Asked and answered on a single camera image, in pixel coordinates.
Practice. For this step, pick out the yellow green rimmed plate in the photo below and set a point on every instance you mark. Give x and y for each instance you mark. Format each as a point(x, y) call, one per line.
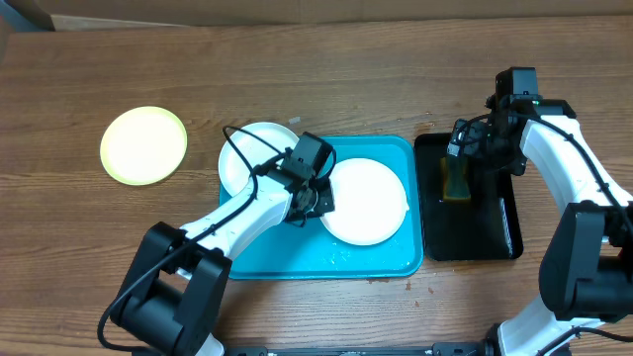
point(143, 145)

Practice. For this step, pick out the black plastic tray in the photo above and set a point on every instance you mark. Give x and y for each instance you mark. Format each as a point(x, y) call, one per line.
point(484, 228)

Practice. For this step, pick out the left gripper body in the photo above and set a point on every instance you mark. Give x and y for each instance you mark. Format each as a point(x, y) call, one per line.
point(319, 202)

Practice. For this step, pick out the white plate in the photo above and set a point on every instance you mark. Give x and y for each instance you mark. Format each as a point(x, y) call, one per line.
point(232, 171)
point(370, 202)

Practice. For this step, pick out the teal plastic tray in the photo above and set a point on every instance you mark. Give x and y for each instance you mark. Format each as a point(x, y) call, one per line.
point(287, 252)

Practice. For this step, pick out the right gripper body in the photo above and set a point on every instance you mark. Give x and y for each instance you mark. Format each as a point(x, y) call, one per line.
point(490, 147)

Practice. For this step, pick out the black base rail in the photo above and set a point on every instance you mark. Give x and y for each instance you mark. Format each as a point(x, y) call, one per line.
point(346, 351)

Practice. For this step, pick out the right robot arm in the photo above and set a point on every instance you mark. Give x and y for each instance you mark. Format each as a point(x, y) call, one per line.
point(585, 277)

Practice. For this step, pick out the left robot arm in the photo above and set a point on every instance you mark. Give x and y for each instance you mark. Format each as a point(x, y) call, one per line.
point(170, 299)

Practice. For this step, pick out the green yellow scrub sponge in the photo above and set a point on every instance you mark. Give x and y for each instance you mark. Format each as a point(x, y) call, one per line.
point(455, 186)

